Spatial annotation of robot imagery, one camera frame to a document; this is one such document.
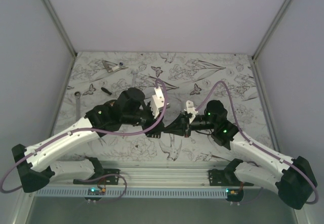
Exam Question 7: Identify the grey slotted cable duct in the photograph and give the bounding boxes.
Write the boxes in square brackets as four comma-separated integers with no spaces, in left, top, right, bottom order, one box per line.
[35,187,227,199]

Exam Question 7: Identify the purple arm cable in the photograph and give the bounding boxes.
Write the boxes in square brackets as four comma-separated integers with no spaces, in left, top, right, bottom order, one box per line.
[196,80,319,205]
[0,79,168,204]

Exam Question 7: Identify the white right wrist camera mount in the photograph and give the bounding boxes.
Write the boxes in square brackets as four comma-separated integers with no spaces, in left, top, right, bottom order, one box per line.
[184,100,198,115]

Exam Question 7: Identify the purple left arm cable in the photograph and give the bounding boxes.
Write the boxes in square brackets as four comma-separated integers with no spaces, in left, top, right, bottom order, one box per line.
[0,79,168,204]

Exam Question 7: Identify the left controller board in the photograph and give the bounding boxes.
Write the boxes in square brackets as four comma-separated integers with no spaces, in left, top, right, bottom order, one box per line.
[85,187,105,202]

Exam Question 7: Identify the small metal bracket tool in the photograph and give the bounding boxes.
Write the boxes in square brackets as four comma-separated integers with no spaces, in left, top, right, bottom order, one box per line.
[102,60,112,73]

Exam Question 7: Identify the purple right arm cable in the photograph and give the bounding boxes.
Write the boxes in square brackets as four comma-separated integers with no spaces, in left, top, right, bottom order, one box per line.
[196,80,319,205]

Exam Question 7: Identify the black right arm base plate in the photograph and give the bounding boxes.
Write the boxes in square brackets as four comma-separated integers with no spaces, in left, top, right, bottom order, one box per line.
[208,169,242,187]

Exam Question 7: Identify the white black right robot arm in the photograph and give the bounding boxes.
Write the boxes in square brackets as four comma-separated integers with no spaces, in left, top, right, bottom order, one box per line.
[164,100,319,210]

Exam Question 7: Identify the chrome ratchet wrench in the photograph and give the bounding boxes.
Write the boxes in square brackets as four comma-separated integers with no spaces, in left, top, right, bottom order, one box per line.
[74,91,81,121]

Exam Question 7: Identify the controller board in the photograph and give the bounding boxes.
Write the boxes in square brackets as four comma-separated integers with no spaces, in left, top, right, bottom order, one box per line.
[226,189,244,202]
[85,187,105,202]

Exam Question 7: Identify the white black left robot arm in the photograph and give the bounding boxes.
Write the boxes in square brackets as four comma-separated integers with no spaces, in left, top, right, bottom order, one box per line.
[12,86,167,193]

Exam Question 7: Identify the aluminium frame rail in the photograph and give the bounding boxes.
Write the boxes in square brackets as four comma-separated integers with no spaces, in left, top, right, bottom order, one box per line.
[25,159,302,190]

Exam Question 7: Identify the black fuse box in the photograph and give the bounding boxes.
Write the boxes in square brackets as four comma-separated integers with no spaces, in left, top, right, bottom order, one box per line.
[146,133,160,139]

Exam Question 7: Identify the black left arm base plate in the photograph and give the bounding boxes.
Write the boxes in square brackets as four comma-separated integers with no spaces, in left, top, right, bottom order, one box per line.
[73,168,120,185]

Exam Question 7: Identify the right controller board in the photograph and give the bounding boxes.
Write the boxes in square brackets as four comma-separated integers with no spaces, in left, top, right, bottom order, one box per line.
[226,189,244,202]

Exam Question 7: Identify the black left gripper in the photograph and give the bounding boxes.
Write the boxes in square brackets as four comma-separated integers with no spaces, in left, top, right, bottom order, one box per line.
[122,102,166,137]

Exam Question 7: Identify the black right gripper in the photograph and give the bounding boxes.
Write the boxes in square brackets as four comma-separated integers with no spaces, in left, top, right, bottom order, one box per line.
[166,112,216,138]

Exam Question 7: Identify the black handled screwdriver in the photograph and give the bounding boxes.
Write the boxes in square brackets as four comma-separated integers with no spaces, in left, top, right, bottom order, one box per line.
[101,87,112,96]

